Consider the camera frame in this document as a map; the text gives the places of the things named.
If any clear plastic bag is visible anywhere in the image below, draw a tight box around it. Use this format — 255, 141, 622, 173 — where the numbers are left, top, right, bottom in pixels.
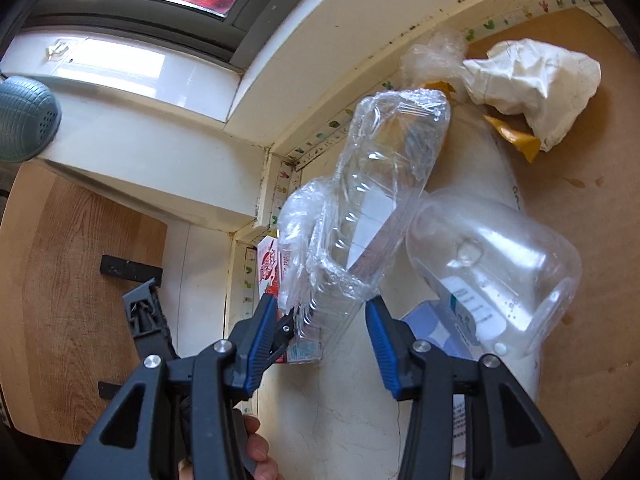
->
400, 27, 471, 91

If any black cabinet handle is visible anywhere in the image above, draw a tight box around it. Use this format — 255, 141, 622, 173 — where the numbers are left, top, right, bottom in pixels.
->
97, 381, 132, 401
100, 254, 164, 282

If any crushed clear plastic bottle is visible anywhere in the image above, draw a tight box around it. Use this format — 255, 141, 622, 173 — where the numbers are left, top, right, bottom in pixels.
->
277, 87, 451, 366

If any red and white carton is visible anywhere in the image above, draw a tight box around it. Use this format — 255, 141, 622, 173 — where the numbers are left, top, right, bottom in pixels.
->
255, 235, 326, 366

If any yellow wrapper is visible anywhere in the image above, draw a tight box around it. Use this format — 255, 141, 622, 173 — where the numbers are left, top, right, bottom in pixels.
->
425, 77, 542, 163

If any dark framed window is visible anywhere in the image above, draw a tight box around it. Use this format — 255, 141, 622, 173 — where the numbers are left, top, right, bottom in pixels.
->
0, 0, 361, 81

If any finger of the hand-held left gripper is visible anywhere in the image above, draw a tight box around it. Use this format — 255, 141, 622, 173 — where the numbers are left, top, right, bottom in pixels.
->
123, 279, 175, 361

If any large cutting board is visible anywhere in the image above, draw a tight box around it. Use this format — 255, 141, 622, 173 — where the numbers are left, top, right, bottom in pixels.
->
450, 7, 640, 480

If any crumpled white paper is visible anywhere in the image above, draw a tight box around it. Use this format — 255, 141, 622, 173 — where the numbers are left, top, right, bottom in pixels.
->
462, 37, 602, 153

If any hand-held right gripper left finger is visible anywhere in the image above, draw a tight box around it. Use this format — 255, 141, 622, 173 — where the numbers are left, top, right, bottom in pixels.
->
62, 294, 297, 480

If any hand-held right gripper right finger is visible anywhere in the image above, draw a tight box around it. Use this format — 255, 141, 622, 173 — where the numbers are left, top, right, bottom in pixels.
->
365, 296, 581, 480

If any grey-blue perforated colander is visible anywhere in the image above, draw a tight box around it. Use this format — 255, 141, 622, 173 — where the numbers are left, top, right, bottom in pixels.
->
0, 75, 63, 163

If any clear plastic jar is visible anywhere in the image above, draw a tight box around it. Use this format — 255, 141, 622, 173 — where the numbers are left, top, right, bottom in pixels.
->
406, 190, 583, 361

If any person's left hand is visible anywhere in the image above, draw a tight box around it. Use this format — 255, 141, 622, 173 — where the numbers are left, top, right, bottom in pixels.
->
241, 415, 273, 480

